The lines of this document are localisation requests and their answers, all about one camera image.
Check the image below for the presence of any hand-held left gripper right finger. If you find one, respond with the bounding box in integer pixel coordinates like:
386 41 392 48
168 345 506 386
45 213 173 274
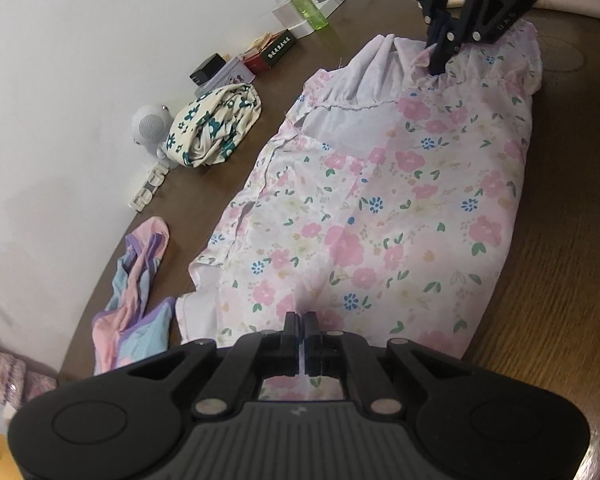
304 311 476 418

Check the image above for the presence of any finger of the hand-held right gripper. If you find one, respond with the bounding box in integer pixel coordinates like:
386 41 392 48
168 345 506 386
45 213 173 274
442 0 487 75
411 0 456 76

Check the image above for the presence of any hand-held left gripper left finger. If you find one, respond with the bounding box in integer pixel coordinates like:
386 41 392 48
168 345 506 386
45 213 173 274
125 311 299 418

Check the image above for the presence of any pink floral garment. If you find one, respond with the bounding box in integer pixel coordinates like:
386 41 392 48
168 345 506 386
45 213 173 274
175 22 543 401

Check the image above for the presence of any pink and blue garment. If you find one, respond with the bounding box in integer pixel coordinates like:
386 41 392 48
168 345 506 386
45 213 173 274
91 216 177 376

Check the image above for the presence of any green liquid bottle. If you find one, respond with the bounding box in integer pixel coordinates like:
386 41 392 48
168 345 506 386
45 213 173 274
291 0 329 31

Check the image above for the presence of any white charger box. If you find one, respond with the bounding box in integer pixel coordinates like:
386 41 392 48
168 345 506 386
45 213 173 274
271 0 343 38

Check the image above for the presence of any black printed box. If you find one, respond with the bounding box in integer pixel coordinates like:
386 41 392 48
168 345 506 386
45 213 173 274
260 30 298 67

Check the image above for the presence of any white power strip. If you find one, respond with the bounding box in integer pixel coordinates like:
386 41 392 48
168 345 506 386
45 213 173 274
128 160 173 211

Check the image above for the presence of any small black box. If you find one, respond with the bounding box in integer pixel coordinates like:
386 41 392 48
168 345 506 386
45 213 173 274
189 52 227 88

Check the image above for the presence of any cream teal floral garment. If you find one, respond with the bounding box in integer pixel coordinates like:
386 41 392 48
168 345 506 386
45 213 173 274
164 82 262 168

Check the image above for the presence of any white round speaker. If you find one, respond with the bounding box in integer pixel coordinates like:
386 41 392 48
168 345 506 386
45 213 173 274
131 104 177 168

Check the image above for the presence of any pink patterned vase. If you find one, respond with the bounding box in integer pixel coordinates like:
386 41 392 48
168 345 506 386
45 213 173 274
0 342 59 407

